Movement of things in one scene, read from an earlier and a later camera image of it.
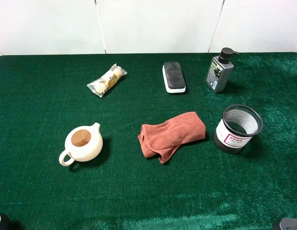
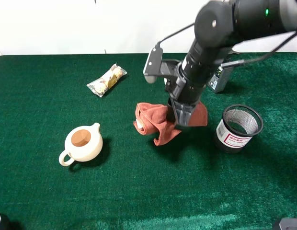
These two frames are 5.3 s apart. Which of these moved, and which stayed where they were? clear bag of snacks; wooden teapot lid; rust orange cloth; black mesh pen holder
Moved: rust orange cloth
Stayed: wooden teapot lid; clear bag of snacks; black mesh pen holder
